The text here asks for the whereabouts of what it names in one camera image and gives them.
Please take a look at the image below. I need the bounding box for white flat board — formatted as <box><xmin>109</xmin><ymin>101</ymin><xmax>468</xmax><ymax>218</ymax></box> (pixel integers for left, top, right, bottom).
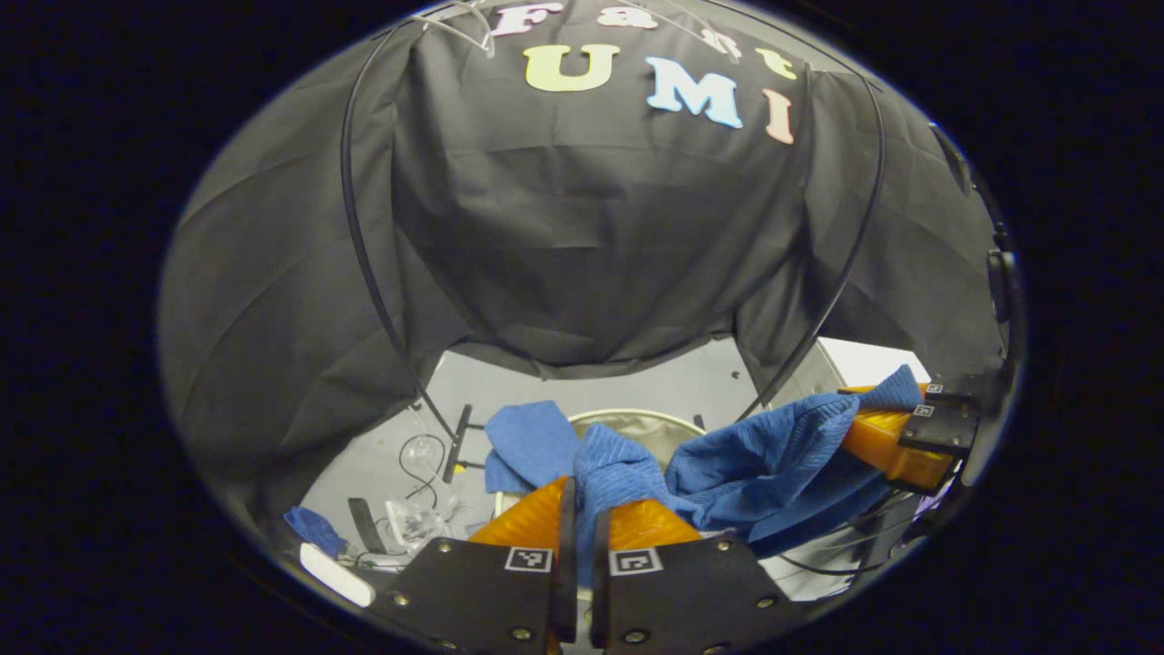
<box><xmin>814</xmin><ymin>337</ymin><xmax>933</xmax><ymax>388</ymax></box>

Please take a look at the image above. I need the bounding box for white oblong object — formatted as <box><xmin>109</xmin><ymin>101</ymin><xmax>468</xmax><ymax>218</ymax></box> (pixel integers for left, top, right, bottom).
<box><xmin>298</xmin><ymin>542</ymin><xmax>376</xmax><ymax>609</ymax></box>

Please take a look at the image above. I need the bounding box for black backdrop cloth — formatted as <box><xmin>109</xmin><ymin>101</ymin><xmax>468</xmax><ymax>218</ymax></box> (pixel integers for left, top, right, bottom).
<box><xmin>156</xmin><ymin>0</ymin><xmax>1010</xmax><ymax>529</ymax></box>

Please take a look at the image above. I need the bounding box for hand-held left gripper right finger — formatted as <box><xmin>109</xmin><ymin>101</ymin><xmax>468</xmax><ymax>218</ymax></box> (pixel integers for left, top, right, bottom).
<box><xmin>591</xmin><ymin>499</ymin><xmax>810</xmax><ymax>654</ymax></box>

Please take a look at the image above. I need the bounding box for blue corduroy jacket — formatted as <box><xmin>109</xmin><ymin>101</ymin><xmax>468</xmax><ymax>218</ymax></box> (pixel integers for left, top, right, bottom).
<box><xmin>482</xmin><ymin>364</ymin><xmax>927</xmax><ymax>583</ymax></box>

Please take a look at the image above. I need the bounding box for black flat object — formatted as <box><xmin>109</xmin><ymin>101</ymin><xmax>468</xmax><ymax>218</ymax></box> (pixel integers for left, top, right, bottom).
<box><xmin>348</xmin><ymin>498</ymin><xmax>389</xmax><ymax>554</ymax></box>

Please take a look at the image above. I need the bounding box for small blue cloth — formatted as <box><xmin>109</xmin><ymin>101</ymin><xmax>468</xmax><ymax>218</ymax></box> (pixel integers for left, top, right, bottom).
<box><xmin>284</xmin><ymin>506</ymin><xmax>348</xmax><ymax>558</ymax></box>

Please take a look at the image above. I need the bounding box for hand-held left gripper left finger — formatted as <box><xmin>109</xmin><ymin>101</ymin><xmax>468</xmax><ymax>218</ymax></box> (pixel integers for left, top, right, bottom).
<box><xmin>368</xmin><ymin>475</ymin><xmax>578</xmax><ymax>654</ymax></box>

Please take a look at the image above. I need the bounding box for black cable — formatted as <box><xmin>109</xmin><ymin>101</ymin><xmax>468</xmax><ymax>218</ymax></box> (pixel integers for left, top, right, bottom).
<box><xmin>397</xmin><ymin>433</ymin><xmax>453</xmax><ymax>503</ymax></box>

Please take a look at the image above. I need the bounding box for white clothes hanger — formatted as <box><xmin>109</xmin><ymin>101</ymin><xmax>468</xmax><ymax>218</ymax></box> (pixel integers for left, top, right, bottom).
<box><xmin>409</xmin><ymin>0</ymin><xmax>497</xmax><ymax>57</ymax></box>

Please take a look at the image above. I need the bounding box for clear plastic bag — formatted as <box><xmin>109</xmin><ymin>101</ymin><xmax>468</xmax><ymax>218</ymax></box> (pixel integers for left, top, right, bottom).
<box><xmin>384</xmin><ymin>496</ymin><xmax>460</xmax><ymax>549</ymax></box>

